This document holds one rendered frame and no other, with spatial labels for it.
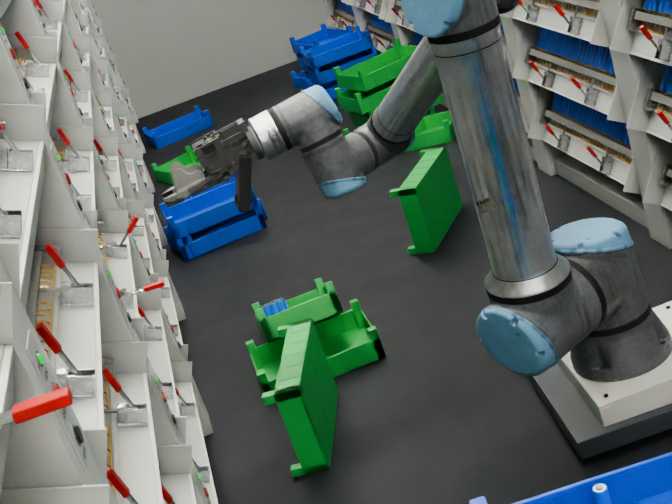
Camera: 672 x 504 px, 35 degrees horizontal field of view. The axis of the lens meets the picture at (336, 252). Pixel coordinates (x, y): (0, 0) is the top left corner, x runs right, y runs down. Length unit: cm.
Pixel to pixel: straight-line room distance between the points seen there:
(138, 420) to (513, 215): 69
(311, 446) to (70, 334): 95
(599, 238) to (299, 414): 69
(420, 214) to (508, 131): 126
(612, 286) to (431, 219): 113
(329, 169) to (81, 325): 86
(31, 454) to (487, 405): 147
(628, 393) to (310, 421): 62
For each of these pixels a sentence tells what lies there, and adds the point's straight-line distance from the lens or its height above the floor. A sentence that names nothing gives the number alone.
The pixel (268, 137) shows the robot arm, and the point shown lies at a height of 67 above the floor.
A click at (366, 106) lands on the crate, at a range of 389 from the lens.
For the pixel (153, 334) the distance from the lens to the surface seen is 218.
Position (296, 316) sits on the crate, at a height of 13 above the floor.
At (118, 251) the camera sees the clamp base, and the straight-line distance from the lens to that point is 212.
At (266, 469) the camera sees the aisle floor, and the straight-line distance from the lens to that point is 228.
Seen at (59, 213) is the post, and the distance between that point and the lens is 154.
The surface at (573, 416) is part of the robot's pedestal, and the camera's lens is 203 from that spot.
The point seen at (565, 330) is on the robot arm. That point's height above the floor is 29.
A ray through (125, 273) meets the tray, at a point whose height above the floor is 53.
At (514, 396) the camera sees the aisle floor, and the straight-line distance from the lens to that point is 224.
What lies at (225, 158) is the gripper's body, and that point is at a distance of 206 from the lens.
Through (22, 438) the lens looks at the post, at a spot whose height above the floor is 83.
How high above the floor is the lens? 120
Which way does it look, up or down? 22 degrees down
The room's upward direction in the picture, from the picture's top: 19 degrees counter-clockwise
